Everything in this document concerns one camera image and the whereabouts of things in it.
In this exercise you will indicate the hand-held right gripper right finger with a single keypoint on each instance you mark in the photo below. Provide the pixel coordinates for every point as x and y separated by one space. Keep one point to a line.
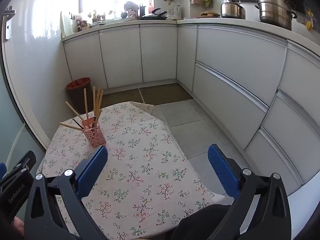
222 172

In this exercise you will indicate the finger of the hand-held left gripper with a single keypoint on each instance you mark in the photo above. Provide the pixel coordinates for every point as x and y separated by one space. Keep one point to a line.
23 160
2 170

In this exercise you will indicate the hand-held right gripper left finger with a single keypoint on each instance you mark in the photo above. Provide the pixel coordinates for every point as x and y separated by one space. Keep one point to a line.
93 170

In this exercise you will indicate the pink perforated chopstick holder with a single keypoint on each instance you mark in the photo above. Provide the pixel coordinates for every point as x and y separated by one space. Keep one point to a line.
94 136

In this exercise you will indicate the bunch of wooden chopsticks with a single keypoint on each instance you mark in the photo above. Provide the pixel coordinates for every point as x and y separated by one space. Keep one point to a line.
86 105

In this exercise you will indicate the person's left hand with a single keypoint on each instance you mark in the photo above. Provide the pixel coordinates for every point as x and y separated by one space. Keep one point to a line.
19 223

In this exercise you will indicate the floral tablecloth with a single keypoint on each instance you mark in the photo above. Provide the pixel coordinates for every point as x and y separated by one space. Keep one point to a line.
140 170

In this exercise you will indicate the dark trash bin red bag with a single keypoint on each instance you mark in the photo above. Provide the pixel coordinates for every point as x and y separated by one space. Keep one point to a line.
77 92

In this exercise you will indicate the white kitchen cabinet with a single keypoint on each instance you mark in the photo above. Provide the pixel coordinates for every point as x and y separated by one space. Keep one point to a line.
225 75

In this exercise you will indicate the white countertop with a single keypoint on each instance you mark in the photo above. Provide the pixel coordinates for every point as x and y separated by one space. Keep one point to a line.
225 21

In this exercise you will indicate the plate of food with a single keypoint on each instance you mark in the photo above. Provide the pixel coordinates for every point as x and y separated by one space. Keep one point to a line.
210 14

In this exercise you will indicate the stainless steel kettle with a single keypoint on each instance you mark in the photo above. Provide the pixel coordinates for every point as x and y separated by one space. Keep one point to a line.
232 10

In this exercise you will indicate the black frying pan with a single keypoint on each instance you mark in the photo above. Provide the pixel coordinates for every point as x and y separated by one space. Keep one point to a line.
153 16

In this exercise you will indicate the clear glass jug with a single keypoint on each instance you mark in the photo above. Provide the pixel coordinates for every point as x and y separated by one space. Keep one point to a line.
176 12

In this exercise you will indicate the grey figurine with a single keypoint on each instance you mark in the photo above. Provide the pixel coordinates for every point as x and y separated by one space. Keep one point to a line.
131 7

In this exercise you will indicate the stainless steel steamer pot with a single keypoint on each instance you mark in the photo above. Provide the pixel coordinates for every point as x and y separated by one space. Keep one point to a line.
275 8

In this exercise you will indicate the red bottle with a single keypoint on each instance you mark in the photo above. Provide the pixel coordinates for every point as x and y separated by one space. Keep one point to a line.
150 8

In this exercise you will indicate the yellow hanging tool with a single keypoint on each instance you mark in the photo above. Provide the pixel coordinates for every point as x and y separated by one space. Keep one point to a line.
309 20

